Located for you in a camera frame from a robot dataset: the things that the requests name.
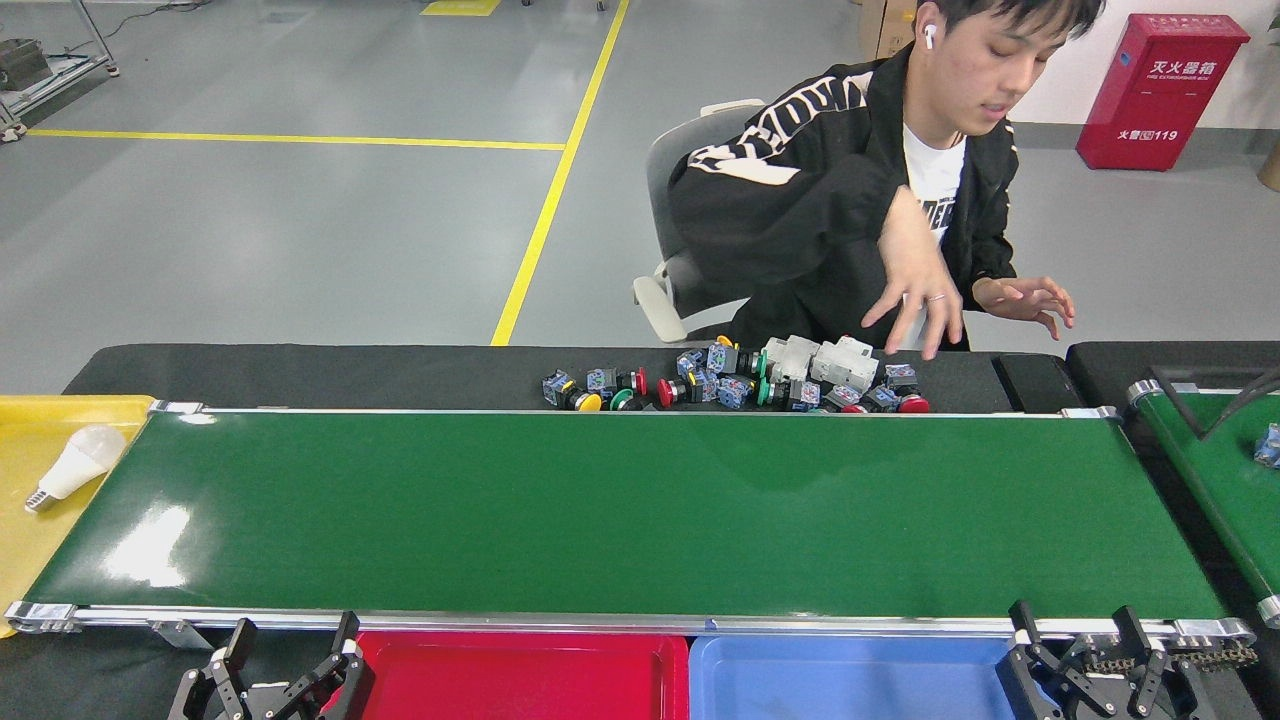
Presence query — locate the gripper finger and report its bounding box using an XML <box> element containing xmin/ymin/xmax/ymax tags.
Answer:
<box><xmin>995</xmin><ymin>600</ymin><xmax>1093</xmax><ymax>720</ymax></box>
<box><xmin>265</xmin><ymin>610</ymin><xmax>373</xmax><ymax>720</ymax></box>
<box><xmin>168</xmin><ymin>617</ymin><xmax>259</xmax><ymax>720</ymax></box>
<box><xmin>1108</xmin><ymin>605</ymin><xmax>1216</xmax><ymax>720</ymax></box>

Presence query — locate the green feeder conveyor belt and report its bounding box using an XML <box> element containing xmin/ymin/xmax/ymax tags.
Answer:
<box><xmin>1128</xmin><ymin>378</ymin><xmax>1280</xmax><ymax>629</ymax></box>

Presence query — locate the yellow plastic tray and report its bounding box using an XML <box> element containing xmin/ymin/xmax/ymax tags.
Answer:
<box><xmin>0</xmin><ymin>395</ymin><xmax>156</xmax><ymax>639</ymax></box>

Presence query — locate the long green conveyor belt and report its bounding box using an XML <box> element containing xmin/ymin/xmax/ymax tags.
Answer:
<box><xmin>5</xmin><ymin>400</ymin><xmax>1259</xmax><ymax>651</ymax></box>

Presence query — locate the person's left hand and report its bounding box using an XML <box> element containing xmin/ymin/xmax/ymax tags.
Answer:
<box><xmin>972</xmin><ymin>275</ymin><xmax>1076</xmax><ymax>341</ymax></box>

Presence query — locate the person's right hand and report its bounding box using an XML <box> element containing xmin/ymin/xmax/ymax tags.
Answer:
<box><xmin>862</xmin><ymin>225</ymin><xmax>966</xmax><ymax>361</ymax></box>

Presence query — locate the blue plastic bin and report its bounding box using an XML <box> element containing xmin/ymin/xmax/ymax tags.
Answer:
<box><xmin>688</xmin><ymin>635</ymin><xmax>1021</xmax><ymax>720</ymax></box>

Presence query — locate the red plastic bin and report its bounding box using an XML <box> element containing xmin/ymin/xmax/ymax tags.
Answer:
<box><xmin>320</xmin><ymin>630</ymin><xmax>691</xmax><ymax>720</ymax></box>

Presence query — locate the white light bulb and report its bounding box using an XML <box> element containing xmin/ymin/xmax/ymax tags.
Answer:
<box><xmin>25</xmin><ymin>424</ymin><xmax>128</xmax><ymax>514</ymax></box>

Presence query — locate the black keypad controller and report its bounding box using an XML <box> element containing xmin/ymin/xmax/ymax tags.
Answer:
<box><xmin>995</xmin><ymin>352</ymin><xmax>1083</xmax><ymax>414</ymax></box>

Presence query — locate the person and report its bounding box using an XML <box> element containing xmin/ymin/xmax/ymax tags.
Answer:
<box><xmin>668</xmin><ymin>0</ymin><xmax>1106</xmax><ymax>361</ymax></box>

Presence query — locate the red fire extinguisher box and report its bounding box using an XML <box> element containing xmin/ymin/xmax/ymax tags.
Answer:
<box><xmin>1076</xmin><ymin>13</ymin><xmax>1251</xmax><ymax>172</ymax></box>

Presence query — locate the grey office chair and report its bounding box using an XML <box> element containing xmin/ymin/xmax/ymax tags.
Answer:
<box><xmin>632</xmin><ymin>98</ymin><xmax>771</xmax><ymax>346</ymax></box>

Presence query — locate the dark grey machine box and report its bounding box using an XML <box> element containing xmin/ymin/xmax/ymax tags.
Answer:
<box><xmin>0</xmin><ymin>38</ymin><xmax>53</xmax><ymax>93</ymax></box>

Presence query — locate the cardboard box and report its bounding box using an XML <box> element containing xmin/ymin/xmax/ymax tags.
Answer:
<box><xmin>858</xmin><ymin>0</ymin><xmax>921</xmax><ymax>61</ymax></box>

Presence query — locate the black drive chain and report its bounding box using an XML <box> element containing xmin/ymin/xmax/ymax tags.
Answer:
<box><xmin>1085</xmin><ymin>645</ymin><xmax>1259</xmax><ymax>673</ymax></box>

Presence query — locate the black V-shaped guide bracket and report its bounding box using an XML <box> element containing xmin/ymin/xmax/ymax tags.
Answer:
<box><xmin>1148</xmin><ymin>365</ymin><xmax>1280</xmax><ymax>441</ymax></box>

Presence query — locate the yellow push button switch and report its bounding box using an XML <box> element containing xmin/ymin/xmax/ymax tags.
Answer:
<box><xmin>541</xmin><ymin>369</ymin><xmax>603</xmax><ymax>413</ymax></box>

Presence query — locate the metal frame cart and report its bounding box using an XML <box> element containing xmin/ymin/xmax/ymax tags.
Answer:
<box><xmin>0</xmin><ymin>0</ymin><xmax>119</xmax><ymax>143</ymax></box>

